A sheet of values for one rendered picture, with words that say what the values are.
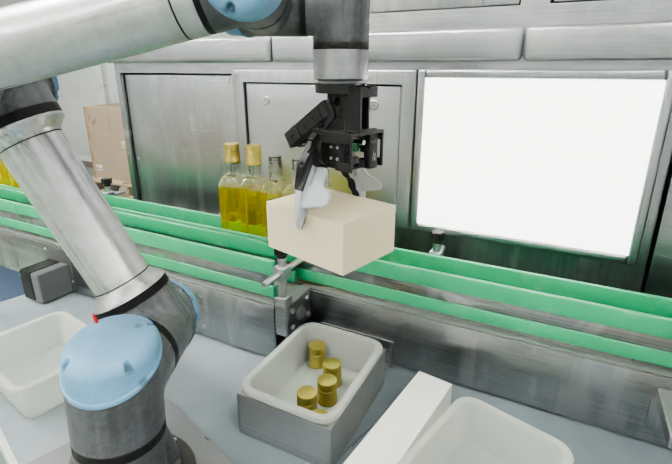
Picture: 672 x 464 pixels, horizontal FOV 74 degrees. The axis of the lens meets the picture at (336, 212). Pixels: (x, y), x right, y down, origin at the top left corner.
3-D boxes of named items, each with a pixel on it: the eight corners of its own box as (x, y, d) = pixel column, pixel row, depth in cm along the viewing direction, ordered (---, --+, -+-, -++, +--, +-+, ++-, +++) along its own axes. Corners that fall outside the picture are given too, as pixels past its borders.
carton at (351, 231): (342, 275, 61) (343, 224, 59) (268, 246, 72) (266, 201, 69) (393, 250, 70) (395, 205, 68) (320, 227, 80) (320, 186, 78)
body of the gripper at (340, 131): (349, 179, 59) (350, 85, 56) (304, 169, 65) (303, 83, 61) (383, 169, 65) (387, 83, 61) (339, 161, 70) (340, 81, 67)
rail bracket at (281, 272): (317, 283, 95) (316, 228, 91) (272, 321, 81) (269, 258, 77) (305, 280, 96) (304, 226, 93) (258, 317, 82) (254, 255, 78)
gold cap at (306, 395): (311, 424, 73) (310, 402, 71) (292, 416, 74) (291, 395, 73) (321, 410, 76) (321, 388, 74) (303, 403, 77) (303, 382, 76)
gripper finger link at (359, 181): (385, 214, 71) (365, 172, 65) (356, 206, 74) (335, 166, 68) (395, 200, 72) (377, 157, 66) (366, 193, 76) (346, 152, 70)
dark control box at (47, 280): (73, 292, 119) (68, 263, 117) (43, 306, 112) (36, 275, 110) (54, 286, 123) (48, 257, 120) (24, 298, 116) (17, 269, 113)
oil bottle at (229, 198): (256, 256, 110) (250, 171, 104) (241, 264, 105) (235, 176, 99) (237, 252, 113) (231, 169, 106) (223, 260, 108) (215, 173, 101)
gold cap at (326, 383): (331, 410, 76) (331, 388, 74) (313, 403, 77) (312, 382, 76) (341, 397, 79) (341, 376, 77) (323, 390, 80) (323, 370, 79)
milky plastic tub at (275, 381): (385, 381, 85) (387, 341, 82) (331, 471, 66) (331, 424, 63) (307, 355, 93) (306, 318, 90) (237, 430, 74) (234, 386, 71)
